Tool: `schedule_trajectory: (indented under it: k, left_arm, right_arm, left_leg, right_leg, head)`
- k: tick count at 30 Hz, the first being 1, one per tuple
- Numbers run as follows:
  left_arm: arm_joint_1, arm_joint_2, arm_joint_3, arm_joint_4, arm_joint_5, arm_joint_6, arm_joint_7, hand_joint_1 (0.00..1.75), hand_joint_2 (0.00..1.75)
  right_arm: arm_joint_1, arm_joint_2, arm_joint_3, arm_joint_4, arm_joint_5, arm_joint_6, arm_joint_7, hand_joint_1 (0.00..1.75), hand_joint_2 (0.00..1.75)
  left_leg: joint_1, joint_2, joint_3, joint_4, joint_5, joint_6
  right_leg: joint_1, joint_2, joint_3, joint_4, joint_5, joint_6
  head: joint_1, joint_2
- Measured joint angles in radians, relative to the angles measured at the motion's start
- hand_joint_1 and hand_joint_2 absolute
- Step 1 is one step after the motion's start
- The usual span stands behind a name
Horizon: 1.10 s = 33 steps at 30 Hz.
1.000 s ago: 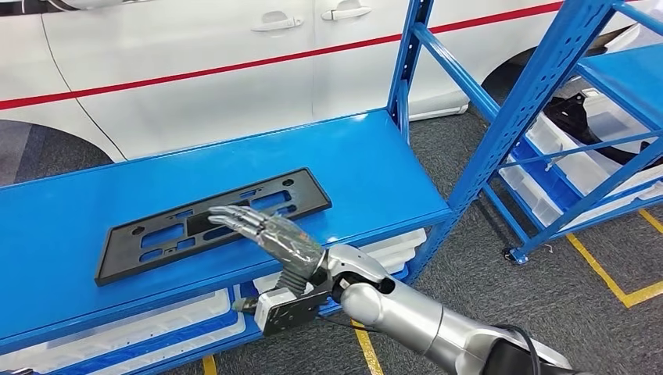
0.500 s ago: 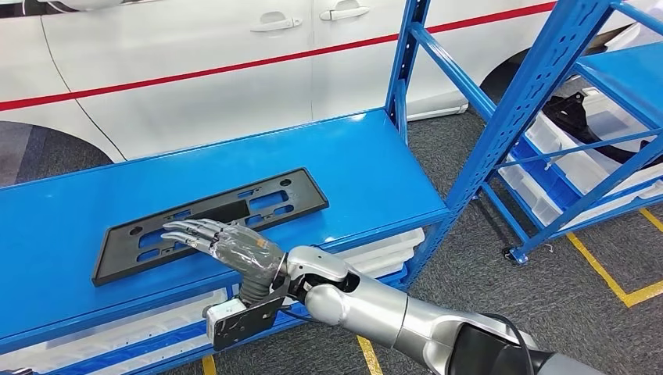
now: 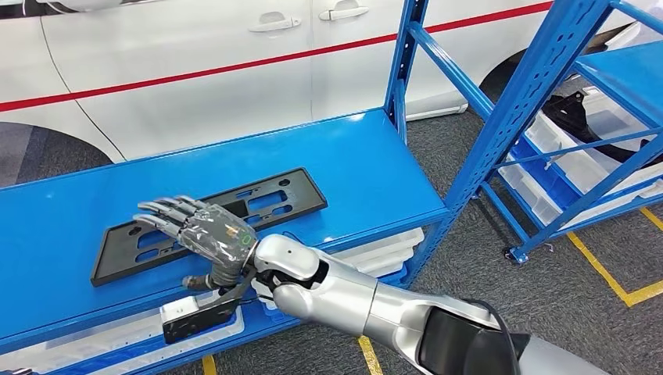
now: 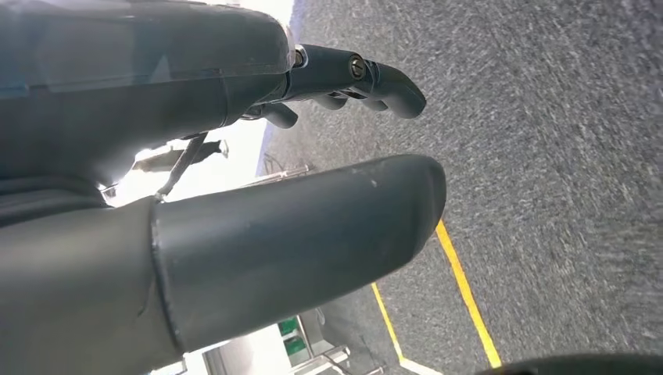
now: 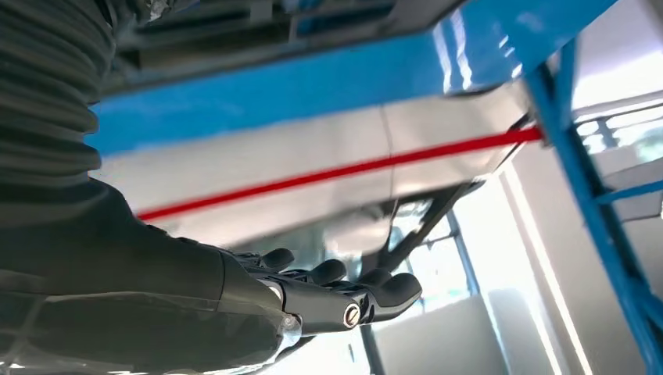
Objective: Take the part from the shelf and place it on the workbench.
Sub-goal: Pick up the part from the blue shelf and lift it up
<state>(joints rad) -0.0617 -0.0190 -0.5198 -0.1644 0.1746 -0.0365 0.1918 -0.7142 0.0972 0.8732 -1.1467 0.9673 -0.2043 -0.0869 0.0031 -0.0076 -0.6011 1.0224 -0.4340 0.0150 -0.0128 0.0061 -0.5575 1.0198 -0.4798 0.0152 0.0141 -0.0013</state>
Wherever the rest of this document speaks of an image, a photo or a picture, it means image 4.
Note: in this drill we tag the narrow yellow floor tape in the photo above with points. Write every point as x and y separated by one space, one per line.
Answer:
387 321

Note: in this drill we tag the black perforated robot shell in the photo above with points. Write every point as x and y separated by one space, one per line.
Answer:
595 366

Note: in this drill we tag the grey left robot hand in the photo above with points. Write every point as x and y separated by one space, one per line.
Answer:
129 77

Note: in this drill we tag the stainless steel workbench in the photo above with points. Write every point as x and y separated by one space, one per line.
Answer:
331 357
279 175

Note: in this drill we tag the green box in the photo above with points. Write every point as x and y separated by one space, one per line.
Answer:
290 344

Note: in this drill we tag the wide yellow floor tape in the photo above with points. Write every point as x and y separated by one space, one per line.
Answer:
466 290

